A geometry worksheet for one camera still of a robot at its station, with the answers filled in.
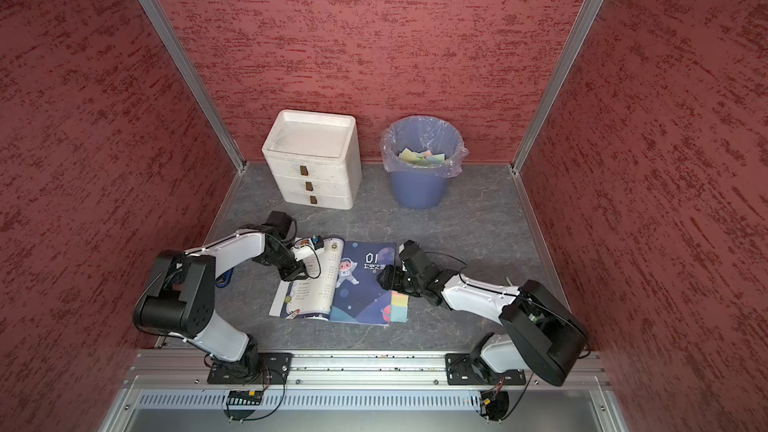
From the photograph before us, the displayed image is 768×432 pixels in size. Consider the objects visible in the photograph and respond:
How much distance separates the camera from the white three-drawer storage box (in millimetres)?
919

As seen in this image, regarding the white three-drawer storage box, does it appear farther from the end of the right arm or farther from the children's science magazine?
the end of the right arm

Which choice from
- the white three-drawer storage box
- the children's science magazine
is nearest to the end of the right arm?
the children's science magazine

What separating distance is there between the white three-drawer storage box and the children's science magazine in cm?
18

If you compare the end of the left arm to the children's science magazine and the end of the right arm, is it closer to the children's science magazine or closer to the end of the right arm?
the children's science magazine

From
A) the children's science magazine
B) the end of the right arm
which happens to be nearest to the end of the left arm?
the children's science magazine

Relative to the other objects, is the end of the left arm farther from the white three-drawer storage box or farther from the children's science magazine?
the white three-drawer storage box
